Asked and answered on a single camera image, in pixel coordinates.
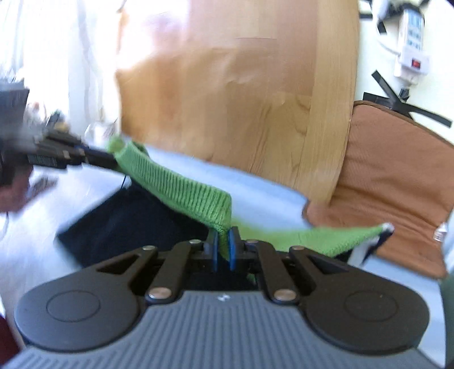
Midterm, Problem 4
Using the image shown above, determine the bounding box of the white power strip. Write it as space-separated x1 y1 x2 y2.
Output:
394 6 432 86

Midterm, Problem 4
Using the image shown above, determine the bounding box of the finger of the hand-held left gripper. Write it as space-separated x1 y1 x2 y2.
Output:
35 131 117 162
30 151 119 170

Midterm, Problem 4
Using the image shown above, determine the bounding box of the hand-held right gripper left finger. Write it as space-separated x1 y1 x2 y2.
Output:
96 230 218 304

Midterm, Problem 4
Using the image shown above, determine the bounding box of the white power cable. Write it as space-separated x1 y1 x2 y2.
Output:
375 33 403 59

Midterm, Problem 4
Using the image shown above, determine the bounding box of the navy and green knit sweater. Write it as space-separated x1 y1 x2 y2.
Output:
55 137 394 284

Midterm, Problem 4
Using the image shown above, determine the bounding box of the long black tape strip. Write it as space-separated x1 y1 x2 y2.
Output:
363 91 453 127

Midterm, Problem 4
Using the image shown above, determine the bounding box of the short black tape strip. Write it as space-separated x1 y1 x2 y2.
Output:
371 70 402 104

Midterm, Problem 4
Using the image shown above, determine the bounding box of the brown perforated seat cushion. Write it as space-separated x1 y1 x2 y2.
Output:
302 100 454 279

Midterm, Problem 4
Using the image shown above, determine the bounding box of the person's left forearm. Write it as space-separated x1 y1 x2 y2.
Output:
0 167 59 214

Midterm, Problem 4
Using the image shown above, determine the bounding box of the wooden headboard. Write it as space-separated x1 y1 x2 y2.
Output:
115 0 360 206

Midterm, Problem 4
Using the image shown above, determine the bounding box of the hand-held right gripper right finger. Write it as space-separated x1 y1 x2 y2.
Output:
229 227 350 304

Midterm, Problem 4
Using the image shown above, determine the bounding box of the person's dark red clothing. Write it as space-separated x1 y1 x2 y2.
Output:
0 314 18 360

